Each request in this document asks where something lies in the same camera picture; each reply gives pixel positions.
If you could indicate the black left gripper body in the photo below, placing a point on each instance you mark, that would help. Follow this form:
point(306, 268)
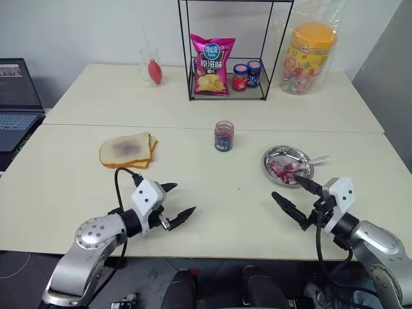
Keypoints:
point(159, 217)

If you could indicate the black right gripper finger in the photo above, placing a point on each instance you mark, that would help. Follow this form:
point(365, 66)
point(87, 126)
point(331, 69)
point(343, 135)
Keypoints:
point(310, 186)
point(291, 209)

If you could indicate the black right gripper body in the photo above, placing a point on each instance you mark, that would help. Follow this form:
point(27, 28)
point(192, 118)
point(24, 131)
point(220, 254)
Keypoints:
point(324, 207)

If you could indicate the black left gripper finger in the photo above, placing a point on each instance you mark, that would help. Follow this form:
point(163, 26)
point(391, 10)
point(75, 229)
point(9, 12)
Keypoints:
point(181, 218)
point(169, 186)

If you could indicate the metal spoon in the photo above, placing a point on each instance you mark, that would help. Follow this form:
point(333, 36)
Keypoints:
point(317, 160)

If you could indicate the jam-stained white bread slice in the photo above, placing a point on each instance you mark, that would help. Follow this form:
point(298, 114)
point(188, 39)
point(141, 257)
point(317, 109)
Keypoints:
point(154, 145)
point(124, 149)

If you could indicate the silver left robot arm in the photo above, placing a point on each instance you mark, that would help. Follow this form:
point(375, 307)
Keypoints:
point(93, 231)

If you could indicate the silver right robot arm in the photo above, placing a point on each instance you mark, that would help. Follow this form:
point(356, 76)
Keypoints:
point(380, 238)

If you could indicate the open blue-label jam jar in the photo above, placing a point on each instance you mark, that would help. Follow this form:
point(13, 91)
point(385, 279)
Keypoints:
point(223, 138)

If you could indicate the blue lid jar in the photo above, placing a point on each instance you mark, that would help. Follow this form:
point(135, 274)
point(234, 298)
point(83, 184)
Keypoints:
point(253, 77)

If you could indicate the red lid jar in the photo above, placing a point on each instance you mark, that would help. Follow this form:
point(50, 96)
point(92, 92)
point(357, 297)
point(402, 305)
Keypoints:
point(239, 82)

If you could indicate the round metal plate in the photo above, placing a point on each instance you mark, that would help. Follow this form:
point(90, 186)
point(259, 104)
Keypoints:
point(277, 157)

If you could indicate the dark rounded shape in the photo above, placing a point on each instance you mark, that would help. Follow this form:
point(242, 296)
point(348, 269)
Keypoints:
point(183, 289)
point(260, 289)

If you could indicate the black and white sneaker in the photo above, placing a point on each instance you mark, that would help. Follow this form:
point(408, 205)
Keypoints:
point(317, 291)

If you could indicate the red bulb with white tube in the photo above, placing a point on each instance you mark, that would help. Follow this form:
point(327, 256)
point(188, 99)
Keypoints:
point(154, 72)

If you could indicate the orange-lid candy jar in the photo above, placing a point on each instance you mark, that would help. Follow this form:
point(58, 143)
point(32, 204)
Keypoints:
point(305, 64)

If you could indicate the pink potato chips bag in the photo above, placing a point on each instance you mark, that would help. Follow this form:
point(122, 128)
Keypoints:
point(210, 64)

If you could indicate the clear drinking glass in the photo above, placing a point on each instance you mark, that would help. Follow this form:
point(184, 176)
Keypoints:
point(145, 58)

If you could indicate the candy tub in bag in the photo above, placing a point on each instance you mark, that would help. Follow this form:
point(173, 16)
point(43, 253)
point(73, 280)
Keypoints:
point(322, 13)

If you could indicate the dark grey laptop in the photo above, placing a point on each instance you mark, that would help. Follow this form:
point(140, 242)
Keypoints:
point(16, 80)

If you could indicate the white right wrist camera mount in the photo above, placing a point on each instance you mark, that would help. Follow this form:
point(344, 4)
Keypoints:
point(342, 193)

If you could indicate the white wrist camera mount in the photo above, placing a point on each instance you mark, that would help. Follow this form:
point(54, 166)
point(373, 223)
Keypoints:
point(146, 194)
point(342, 193)

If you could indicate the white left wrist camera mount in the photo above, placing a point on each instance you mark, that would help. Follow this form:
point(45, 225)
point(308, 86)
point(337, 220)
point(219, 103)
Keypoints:
point(146, 194)

